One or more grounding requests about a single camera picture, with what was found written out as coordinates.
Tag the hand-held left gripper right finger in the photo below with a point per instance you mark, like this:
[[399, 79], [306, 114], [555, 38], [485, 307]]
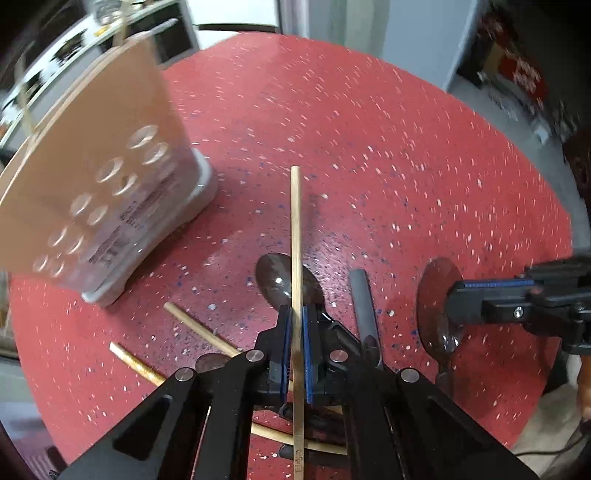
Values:
[[310, 350]]

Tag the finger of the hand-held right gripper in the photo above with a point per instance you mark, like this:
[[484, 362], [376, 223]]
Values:
[[471, 302]]

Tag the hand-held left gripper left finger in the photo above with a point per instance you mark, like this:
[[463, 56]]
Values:
[[285, 350]]

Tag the dark brown spoon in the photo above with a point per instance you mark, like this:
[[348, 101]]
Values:
[[431, 295], [272, 277], [210, 362]]

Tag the wooden chopstick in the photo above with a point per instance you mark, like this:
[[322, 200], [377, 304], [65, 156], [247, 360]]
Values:
[[134, 360], [296, 221], [25, 97], [268, 434], [121, 23], [194, 323]]

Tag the beige cloth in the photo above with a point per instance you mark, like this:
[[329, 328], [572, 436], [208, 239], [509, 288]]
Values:
[[549, 424]]

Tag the red printed cardboard boxes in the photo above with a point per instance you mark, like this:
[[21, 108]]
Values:
[[517, 60]]

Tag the white appliance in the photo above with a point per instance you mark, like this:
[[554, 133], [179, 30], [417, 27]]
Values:
[[240, 14]]

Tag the white cluttered counter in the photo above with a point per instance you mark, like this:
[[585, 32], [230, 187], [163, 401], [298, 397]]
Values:
[[69, 41]]

